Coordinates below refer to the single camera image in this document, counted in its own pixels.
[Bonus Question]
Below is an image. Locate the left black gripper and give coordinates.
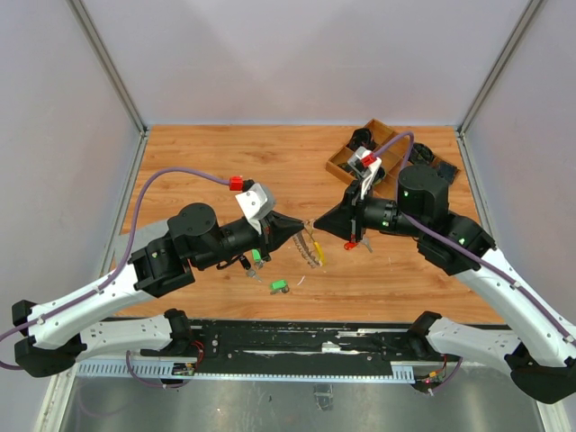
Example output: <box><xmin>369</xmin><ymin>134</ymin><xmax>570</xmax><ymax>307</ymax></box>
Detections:
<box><xmin>195</xmin><ymin>210</ymin><xmax>306</xmax><ymax>270</ymax></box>

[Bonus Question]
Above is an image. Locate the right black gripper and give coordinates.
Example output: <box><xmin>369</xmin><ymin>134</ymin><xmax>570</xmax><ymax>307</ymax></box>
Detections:
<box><xmin>314</xmin><ymin>176</ymin><xmax>426</xmax><ymax>243</ymax></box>

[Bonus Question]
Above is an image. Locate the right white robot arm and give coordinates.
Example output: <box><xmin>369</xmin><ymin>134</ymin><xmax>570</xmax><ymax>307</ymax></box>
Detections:
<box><xmin>314</xmin><ymin>166</ymin><xmax>575</xmax><ymax>404</ymax></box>

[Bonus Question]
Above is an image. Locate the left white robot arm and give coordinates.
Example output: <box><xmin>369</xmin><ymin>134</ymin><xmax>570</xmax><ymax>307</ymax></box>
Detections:
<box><xmin>9</xmin><ymin>202</ymin><xmax>304</xmax><ymax>378</ymax></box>

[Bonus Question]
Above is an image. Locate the plain silver key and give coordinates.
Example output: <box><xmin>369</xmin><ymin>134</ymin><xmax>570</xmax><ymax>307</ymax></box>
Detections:
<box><xmin>362</xmin><ymin>237</ymin><xmax>374</xmax><ymax>253</ymax></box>

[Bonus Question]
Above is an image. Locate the green tagged key lower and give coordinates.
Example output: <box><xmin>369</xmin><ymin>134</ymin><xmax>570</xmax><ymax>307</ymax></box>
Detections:
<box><xmin>269</xmin><ymin>279</ymin><xmax>290</xmax><ymax>294</ymax></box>

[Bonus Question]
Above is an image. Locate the rolled dark tie front-left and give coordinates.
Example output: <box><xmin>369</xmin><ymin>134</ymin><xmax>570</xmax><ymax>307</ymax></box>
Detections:
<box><xmin>337</xmin><ymin>162</ymin><xmax>386</xmax><ymax>185</ymax></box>

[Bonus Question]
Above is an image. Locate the rolled dark tie top-left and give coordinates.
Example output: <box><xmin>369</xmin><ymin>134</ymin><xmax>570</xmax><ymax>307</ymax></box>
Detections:
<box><xmin>346</xmin><ymin>128</ymin><xmax>376</xmax><ymax>151</ymax></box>

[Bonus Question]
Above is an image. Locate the wooden compartment tray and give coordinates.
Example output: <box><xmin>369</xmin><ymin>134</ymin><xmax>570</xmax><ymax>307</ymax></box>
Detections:
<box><xmin>325</xmin><ymin>119</ymin><xmax>452</xmax><ymax>185</ymax></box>

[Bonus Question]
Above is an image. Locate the rolled dark tie top-right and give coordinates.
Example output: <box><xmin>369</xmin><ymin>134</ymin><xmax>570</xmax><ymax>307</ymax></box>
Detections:
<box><xmin>409</xmin><ymin>142</ymin><xmax>436</xmax><ymax>166</ymax></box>

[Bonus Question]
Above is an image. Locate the rolled dark tie right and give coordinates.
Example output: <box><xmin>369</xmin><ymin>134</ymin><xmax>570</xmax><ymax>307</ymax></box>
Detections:
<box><xmin>435</xmin><ymin>161</ymin><xmax>459</xmax><ymax>185</ymax></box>

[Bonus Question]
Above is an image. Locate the grey felt pad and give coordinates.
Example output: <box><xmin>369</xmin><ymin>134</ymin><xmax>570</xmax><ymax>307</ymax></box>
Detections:
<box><xmin>112</xmin><ymin>220</ymin><xmax>168</xmax><ymax>264</ymax></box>

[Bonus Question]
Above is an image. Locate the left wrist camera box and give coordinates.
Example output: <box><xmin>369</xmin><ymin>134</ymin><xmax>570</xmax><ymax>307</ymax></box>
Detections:
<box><xmin>235</xmin><ymin>183</ymin><xmax>276</xmax><ymax>226</ymax></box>

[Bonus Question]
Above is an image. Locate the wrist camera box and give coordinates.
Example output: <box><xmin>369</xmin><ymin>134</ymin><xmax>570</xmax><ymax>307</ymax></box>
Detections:
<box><xmin>346</xmin><ymin>147</ymin><xmax>383</xmax><ymax>179</ymax></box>
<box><xmin>235</xmin><ymin>183</ymin><xmax>276</xmax><ymax>226</ymax></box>

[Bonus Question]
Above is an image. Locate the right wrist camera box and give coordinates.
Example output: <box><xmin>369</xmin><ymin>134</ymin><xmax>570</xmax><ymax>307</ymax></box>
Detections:
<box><xmin>346</xmin><ymin>147</ymin><xmax>383</xmax><ymax>179</ymax></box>

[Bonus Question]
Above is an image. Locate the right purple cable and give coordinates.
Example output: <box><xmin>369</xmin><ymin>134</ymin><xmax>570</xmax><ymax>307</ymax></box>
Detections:
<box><xmin>359</xmin><ymin>130</ymin><xmax>576</xmax><ymax>347</ymax></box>

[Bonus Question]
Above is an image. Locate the purple cable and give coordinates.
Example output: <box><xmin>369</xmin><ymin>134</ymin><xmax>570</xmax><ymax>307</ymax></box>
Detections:
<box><xmin>0</xmin><ymin>166</ymin><xmax>247</xmax><ymax>373</ymax></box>
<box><xmin>359</xmin><ymin>130</ymin><xmax>576</xmax><ymax>347</ymax></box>

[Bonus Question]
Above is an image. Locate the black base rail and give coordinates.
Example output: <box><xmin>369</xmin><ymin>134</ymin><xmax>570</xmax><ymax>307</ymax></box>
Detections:
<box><xmin>130</xmin><ymin>318</ymin><xmax>455</xmax><ymax>379</ymax></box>

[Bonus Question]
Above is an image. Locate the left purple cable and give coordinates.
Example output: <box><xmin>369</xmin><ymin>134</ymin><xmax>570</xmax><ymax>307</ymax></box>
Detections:
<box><xmin>0</xmin><ymin>166</ymin><xmax>247</xmax><ymax>373</ymax></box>

